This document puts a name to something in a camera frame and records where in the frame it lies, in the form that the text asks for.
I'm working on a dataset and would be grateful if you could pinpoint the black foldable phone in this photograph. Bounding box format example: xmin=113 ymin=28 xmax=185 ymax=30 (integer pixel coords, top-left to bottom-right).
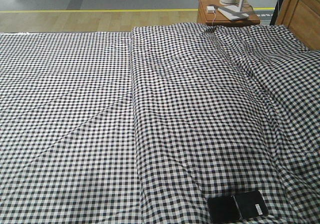
xmin=207 ymin=190 xmax=269 ymax=223

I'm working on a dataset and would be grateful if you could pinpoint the black white checkered bed sheet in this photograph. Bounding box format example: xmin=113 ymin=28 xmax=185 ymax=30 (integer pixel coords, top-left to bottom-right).
xmin=0 ymin=32 xmax=142 ymax=223

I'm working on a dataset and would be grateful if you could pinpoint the white desk lamp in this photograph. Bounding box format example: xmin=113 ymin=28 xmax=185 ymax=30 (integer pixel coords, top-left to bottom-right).
xmin=218 ymin=0 xmax=254 ymax=21

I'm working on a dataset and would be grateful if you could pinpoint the black white checkered duvet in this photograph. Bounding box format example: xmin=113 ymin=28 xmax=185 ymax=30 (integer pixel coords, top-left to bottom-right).
xmin=130 ymin=23 xmax=320 ymax=223

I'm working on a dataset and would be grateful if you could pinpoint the wooden nightstand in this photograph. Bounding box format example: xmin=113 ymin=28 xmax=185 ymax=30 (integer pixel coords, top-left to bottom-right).
xmin=197 ymin=0 xmax=261 ymax=26

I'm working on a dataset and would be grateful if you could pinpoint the white charger adapter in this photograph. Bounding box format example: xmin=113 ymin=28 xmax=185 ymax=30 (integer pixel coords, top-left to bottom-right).
xmin=207 ymin=6 xmax=216 ymax=14

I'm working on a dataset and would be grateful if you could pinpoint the wooden headboard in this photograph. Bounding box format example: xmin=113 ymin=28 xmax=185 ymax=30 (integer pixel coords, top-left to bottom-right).
xmin=275 ymin=0 xmax=320 ymax=50

